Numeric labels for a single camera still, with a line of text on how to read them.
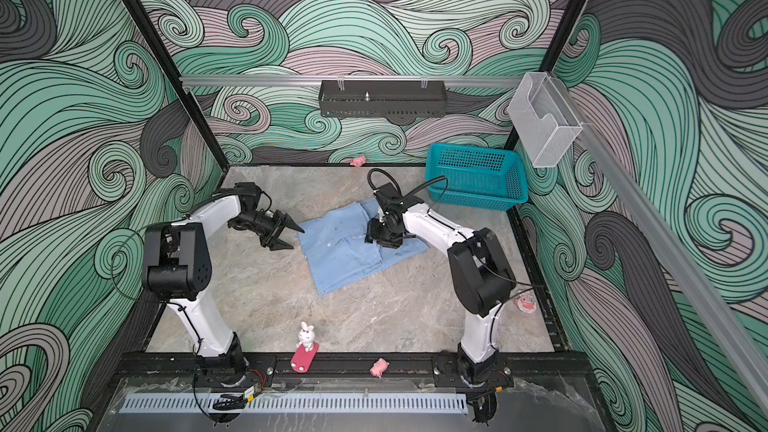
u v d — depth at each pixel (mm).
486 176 1180
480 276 480
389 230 764
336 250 925
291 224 873
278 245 887
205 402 697
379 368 725
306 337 715
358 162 1185
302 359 743
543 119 791
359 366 748
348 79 942
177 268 503
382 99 954
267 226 810
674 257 510
